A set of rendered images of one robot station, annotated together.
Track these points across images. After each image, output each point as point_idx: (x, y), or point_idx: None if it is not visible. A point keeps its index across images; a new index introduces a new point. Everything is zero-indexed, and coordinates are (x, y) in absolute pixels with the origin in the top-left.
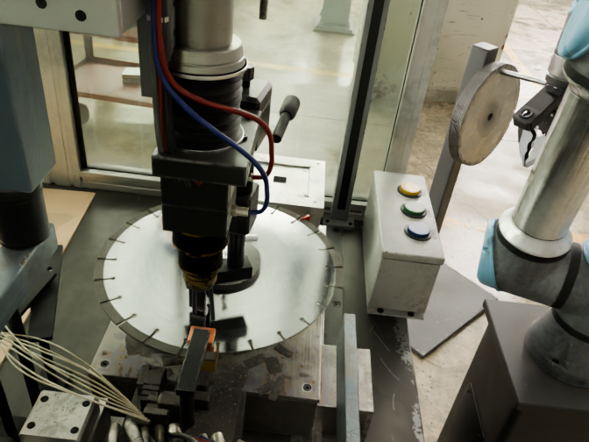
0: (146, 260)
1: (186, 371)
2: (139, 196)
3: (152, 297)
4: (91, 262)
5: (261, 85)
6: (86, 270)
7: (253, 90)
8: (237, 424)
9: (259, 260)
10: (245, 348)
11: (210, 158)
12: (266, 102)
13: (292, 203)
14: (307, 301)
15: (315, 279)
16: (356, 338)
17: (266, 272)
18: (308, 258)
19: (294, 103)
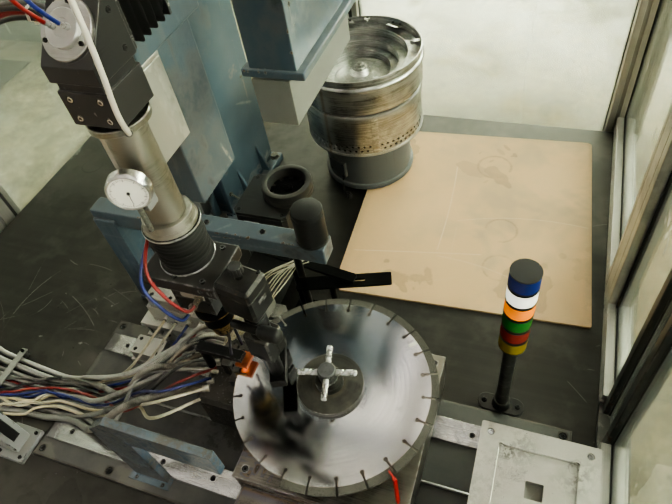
0: (343, 330)
1: (210, 345)
2: (596, 370)
3: (300, 335)
4: (472, 334)
5: (237, 288)
6: (461, 331)
7: (228, 281)
8: (216, 403)
9: (322, 412)
10: (235, 392)
11: (155, 258)
12: (231, 297)
13: (470, 493)
14: (269, 447)
15: (294, 462)
16: (187, 453)
17: (312, 419)
18: (325, 463)
19: (264, 334)
